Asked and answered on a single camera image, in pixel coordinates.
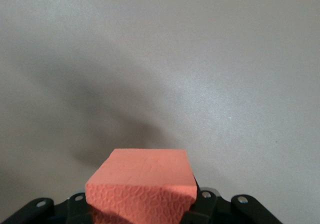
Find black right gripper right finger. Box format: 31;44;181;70
179;187;283;224

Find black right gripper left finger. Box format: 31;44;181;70
0;188;95;224

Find orange foam cube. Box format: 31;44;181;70
85;148;198;224

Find brown table mat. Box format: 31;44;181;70
0;0;320;224

